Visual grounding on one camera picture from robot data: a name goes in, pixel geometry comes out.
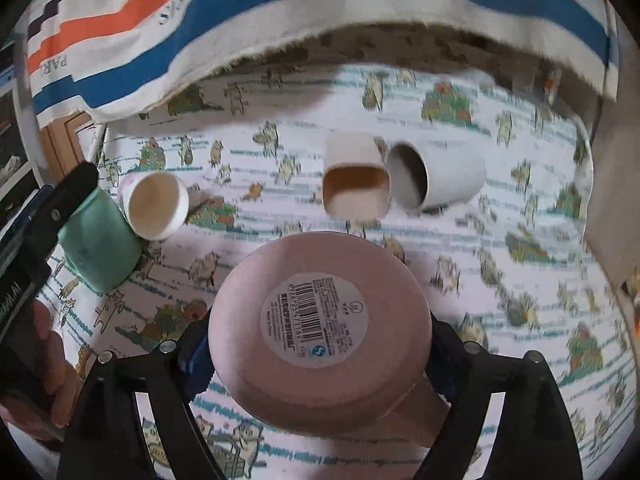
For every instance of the pink ceramic mug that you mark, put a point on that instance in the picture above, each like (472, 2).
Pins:
(323, 333)

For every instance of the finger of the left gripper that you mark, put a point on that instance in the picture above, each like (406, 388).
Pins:
(55, 205)

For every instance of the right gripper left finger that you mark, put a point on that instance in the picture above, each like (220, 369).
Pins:
(105, 438)

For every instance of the white pink paper cup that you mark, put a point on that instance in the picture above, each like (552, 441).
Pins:
(155, 203)

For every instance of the shelf with storage boxes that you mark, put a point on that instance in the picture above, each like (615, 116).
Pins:
(20, 177)

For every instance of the beige square cup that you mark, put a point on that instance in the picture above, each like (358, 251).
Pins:
(355, 183)

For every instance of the striped Paris cloth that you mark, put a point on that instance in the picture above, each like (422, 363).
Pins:
(115, 58)

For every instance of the person's left hand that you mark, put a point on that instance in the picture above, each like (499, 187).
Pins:
(59, 379)

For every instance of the wooden bed side board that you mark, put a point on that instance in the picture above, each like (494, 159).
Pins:
(613, 213)

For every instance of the mint green cup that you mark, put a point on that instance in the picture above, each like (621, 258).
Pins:
(99, 244)

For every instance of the cat print bed sheet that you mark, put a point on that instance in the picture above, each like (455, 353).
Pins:
(507, 269)

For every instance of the grey cylindrical cup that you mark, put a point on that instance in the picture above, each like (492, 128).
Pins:
(424, 176)

